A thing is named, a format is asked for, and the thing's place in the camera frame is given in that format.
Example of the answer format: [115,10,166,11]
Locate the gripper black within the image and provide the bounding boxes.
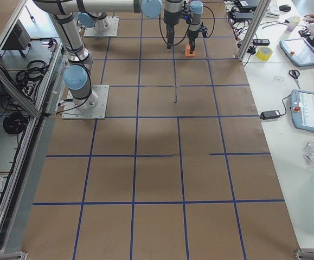
[188,35,196,54]
[166,24,175,49]

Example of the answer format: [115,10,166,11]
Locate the orange foam block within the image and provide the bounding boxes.
[185,44,196,57]

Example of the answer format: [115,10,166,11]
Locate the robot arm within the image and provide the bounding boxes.
[34,1,183,112]
[78,1,208,57]

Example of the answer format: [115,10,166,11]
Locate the black remote device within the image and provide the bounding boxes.
[252,39,270,46]

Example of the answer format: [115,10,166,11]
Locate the yellow tape roll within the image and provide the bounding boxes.
[256,46,273,61]

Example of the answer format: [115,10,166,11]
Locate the black power adapter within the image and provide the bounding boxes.
[259,109,281,120]

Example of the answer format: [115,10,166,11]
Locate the computer mouse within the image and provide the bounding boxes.
[279,4,291,12]

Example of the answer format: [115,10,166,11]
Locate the translucent plastic cup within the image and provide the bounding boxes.
[286,16,300,32]

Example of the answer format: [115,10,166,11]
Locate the black scissors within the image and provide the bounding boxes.
[289,69,300,89]

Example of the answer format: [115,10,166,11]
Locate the far teach pendant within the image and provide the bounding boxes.
[279,38,314,67]

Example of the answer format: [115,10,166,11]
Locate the teach pendant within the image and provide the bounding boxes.
[290,89,314,132]
[279,38,314,67]

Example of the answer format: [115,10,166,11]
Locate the near teach pendant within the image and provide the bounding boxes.
[290,89,314,132]

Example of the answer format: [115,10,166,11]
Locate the grey electronics box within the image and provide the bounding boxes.
[2,20,31,57]

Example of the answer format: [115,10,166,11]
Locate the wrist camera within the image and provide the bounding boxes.
[180,6,191,24]
[200,22,208,38]

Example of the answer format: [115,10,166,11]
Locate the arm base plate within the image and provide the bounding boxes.
[61,84,110,120]
[84,16,119,38]

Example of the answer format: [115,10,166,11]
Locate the aluminium frame post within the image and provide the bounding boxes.
[236,0,270,62]

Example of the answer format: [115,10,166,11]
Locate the coiled black cable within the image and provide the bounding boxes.
[3,112,25,135]

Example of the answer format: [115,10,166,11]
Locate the aluminium cage frame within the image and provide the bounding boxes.
[0,1,63,253]

